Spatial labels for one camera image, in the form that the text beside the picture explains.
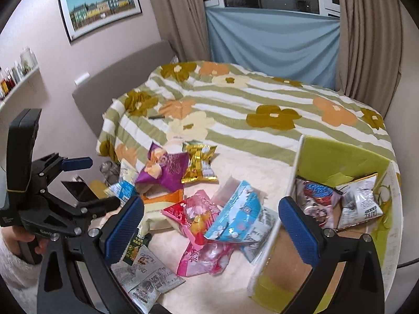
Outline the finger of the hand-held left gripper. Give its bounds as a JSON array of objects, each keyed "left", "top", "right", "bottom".
[
  {"left": 74, "top": 196, "right": 122, "bottom": 228},
  {"left": 31, "top": 152, "right": 94, "bottom": 190}
]

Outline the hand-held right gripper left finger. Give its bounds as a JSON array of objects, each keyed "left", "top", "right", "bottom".
[{"left": 37, "top": 195, "right": 171, "bottom": 314}]

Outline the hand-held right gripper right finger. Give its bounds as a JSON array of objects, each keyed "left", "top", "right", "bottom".
[{"left": 278, "top": 196, "right": 383, "bottom": 314}]

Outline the red pink snack packet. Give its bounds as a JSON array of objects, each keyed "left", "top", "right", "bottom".
[{"left": 162, "top": 191, "right": 223, "bottom": 246}]

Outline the light blue snack packet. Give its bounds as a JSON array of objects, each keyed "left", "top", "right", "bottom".
[{"left": 203, "top": 181, "right": 264, "bottom": 241}]

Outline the purple snack packet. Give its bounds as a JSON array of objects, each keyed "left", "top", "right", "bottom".
[{"left": 135, "top": 141, "right": 190, "bottom": 192}]

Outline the pink clear strawberry snack packet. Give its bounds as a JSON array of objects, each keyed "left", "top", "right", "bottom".
[{"left": 176, "top": 240, "right": 234, "bottom": 277}]

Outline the green and white cardboard box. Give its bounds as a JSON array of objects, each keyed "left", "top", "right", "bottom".
[{"left": 247, "top": 134, "right": 403, "bottom": 313}]

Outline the person's left forearm white sleeve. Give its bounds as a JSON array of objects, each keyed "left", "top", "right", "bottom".
[{"left": 0, "top": 245, "right": 45, "bottom": 303}]

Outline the person's left hand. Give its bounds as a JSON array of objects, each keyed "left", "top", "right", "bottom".
[{"left": 0, "top": 226, "right": 50, "bottom": 262}]

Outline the yellow object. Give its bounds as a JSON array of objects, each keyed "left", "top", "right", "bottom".
[{"left": 88, "top": 180, "right": 110, "bottom": 200}]

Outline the dark green snack packet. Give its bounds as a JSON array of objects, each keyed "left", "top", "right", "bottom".
[{"left": 123, "top": 232, "right": 153, "bottom": 264}]

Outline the dark shiny flat object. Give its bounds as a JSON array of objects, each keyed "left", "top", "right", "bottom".
[{"left": 60, "top": 180, "right": 99, "bottom": 203}]

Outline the small blue white snack packet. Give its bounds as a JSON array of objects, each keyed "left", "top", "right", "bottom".
[{"left": 105, "top": 180, "right": 140, "bottom": 203}]

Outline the grey patterned cloth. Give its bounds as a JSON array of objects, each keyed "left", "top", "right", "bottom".
[{"left": 100, "top": 161, "right": 121, "bottom": 185}]

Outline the cream snack packet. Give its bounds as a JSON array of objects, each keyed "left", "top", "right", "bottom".
[{"left": 139, "top": 203, "right": 177, "bottom": 236}]

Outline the red blue snack packet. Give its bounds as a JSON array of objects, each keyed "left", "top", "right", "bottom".
[{"left": 296, "top": 177, "right": 343, "bottom": 228}]

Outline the white printed snack packet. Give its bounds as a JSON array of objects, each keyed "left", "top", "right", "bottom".
[
  {"left": 111, "top": 245, "right": 171, "bottom": 283},
  {"left": 129, "top": 273, "right": 185, "bottom": 305}
]

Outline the pale yellow snack packet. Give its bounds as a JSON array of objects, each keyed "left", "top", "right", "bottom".
[{"left": 118, "top": 159, "right": 145, "bottom": 184}]

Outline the orange snack packet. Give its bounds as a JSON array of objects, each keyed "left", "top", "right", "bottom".
[{"left": 142, "top": 190, "right": 184, "bottom": 205}]

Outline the black white snack packet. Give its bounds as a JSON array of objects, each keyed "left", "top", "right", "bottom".
[{"left": 335, "top": 173, "right": 384, "bottom": 229}]

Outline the grey upholstered headboard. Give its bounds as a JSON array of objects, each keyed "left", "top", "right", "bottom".
[{"left": 72, "top": 41, "right": 174, "bottom": 138}]

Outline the gold snack packet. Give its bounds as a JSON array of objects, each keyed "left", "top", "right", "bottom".
[{"left": 181, "top": 142, "right": 218, "bottom": 184}]

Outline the shelf with bottles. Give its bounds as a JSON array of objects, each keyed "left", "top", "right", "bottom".
[{"left": 0, "top": 47, "right": 37, "bottom": 100}]

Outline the green striped floral blanket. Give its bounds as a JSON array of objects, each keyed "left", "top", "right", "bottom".
[{"left": 96, "top": 60, "right": 396, "bottom": 167}]

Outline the framed landscape picture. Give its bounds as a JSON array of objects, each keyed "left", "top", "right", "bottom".
[{"left": 58, "top": 0, "right": 144, "bottom": 42}]

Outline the beige curtain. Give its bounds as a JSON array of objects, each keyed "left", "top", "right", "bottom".
[
  {"left": 144, "top": 0, "right": 217, "bottom": 64},
  {"left": 334, "top": 0, "right": 403, "bottom": 118}
]

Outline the blue hanging cloth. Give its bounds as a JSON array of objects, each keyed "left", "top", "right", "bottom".
[{"left": 206, "top": 6, "right": 341, "bottom": 89}]

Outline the white wall shelf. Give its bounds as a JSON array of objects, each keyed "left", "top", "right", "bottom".
[{"left": 0, "top": 65, "right": 41, "bottom": 108}]

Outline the black cable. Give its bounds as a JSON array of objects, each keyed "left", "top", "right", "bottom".
[{"left": 398, "top": 255, "right": 419, "bottom": 269}]

